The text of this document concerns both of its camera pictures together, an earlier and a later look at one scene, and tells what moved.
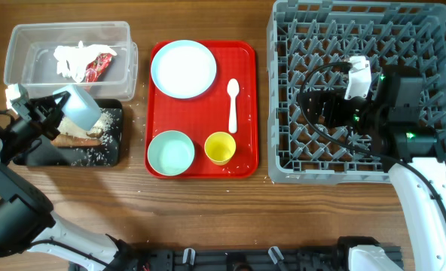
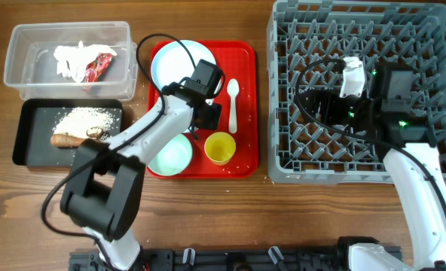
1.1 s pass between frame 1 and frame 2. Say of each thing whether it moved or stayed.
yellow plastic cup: stayed
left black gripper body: moved
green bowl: stayed
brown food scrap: stayed
